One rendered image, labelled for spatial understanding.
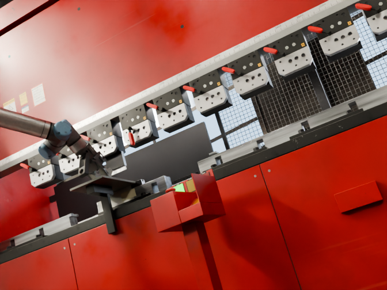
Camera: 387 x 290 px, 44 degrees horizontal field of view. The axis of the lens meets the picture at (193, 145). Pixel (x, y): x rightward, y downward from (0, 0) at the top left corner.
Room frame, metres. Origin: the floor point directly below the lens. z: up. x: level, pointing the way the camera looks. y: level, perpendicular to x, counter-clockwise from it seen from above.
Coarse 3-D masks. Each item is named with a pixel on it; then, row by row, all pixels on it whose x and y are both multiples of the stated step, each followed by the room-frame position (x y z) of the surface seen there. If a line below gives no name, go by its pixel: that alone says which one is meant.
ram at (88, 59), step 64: (64, 0) 2.20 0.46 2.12; (128, 0) 2.07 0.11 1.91; (192, 0) 1.95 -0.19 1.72; (256, 0) 1.85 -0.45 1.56; (320, 0) 1.77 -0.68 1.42; (0, 64) 2.39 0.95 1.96; (64, 64) 2.23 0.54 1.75; (128, 64) 2.10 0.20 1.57; (192, 64) 1.99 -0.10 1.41; (0, 128) 2.41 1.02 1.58
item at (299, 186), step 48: (336, 144) 1.71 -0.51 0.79; (384, 144) 1.66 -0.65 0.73; (240, 192) 1.86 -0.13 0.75; (288, 192) 1.80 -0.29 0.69; (336, 192) 1.74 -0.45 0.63; (384, 192) 1.68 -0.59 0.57; (96, 240) 2.11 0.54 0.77; (144, 240) 2.03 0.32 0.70; (240, 240) 1.88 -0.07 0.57; (288, 240) 1.82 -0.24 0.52; (336, 240) 1.76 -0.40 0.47; (384, 240) 1.70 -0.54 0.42; (0, 288) 2.33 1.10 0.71; (48, 288) 2.22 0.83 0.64; (96, 288) 2.13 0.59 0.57; (144, 288) 2.05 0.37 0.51; (192, 288) 1.97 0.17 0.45; (240, 288) 1.90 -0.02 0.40; (288, 288) 1.84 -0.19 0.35; (336, 288) 1.78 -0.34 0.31; (384, 288) 1.72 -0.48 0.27
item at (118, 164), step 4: (120, 152) 2.19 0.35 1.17; (112, 156) 2.21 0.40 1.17; (116, 156) 2.20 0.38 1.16; (120, 156) 2.19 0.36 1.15; (108, 160) 2.22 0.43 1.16; (112, 160) 2.21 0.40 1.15; (116, 160) 2.20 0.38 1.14; (120, 160) 2.20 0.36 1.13; (124, 160) 2.20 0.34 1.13; (108, 164) 2.22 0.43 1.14; (112, 164) 2.21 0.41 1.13; (116, 164) 2.21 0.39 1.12; (120, 164) 2.20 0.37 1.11; (124, 164) 2.19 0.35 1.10; (112, 168) 2.22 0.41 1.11; (116, 168) 2.21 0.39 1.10; (120, 168) 2.21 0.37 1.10; (124, 168) 2.20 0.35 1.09; (112, 172) 2.23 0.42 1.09; (116, 172) 2.22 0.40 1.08
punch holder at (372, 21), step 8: (368, 0) 1.70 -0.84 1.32; (376, 0) 1.70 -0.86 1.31; (384, 0) 1.69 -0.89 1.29; (384, 8) 1.69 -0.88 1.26; (368, 16) 1.71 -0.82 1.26; (376, 16) 1.70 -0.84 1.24; (384, 16) 1.70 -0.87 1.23; (368, 24) 1.78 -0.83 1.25; (376, 24) 1.71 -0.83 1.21; (384, 24) 1.70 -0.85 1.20; (376, 32) 1.71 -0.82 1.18; (384, 32) 1.72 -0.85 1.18; (376, 40) 1.78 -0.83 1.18
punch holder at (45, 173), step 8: (32, 160) 2.34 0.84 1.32; (40, 160) 2.33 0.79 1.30; (48, 160) 2.31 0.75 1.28; (56, 160) 2.35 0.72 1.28; (40, 168) 2.33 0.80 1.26; (48, 168) 2.31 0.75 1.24; (56, 168) 2.34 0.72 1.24; (32, 176) 2.35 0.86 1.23; (40, 176) 2.33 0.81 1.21; (48, 176) 2.31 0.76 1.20; (56, 176) 2.33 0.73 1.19; (32, 184) 2.35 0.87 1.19; (40, 184) 2.34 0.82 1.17; (48, 184) 2.38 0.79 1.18
